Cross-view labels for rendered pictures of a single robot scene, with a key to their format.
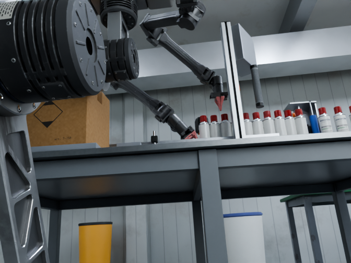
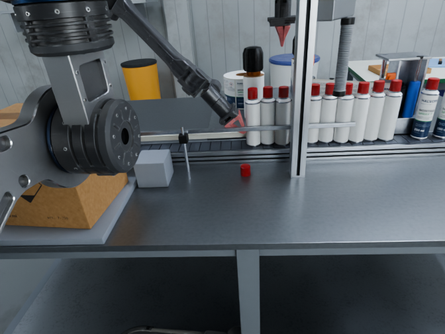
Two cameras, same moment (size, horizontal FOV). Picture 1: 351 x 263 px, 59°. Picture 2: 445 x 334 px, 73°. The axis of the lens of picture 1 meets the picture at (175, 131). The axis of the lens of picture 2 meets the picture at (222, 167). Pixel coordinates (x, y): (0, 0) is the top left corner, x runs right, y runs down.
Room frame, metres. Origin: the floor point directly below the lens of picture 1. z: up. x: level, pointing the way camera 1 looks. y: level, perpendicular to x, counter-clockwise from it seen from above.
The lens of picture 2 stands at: (0.40, -0.09, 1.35)
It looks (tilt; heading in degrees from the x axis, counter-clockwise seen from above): 29 degrees down; 4
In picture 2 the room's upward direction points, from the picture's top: 4 degrees counter-clockwise
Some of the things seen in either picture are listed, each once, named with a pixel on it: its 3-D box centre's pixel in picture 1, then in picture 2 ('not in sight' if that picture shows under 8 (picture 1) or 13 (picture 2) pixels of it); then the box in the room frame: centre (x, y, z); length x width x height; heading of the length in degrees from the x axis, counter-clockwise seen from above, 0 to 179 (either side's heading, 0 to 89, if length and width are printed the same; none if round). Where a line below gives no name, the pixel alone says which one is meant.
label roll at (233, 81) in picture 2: not in sight; (244, 89); (1.92, -0.12, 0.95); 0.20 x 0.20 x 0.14
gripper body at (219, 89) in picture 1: (218, 91); (283, 10); (1.61, -0.26, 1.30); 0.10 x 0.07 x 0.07; 91
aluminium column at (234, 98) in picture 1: (233, 86); (302, 69); (1.27, -0.27, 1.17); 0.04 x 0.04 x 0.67; 89
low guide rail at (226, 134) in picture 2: not in sight; (200, 136); (1.46, 0.06, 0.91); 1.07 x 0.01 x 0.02; 89
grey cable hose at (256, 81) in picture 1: (256, 86); (343, 58); (1.31, -0.39, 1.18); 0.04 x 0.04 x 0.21
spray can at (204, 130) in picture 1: (205, 136); (253, 117); (1.42, -0.14, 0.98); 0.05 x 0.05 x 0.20
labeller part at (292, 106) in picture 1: (299, 106); (402, 55); (1.51, -0.66, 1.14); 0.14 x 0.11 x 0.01; 89
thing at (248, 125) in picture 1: (247, 133); (312, 114); (1.42, -0.35, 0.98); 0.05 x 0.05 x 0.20
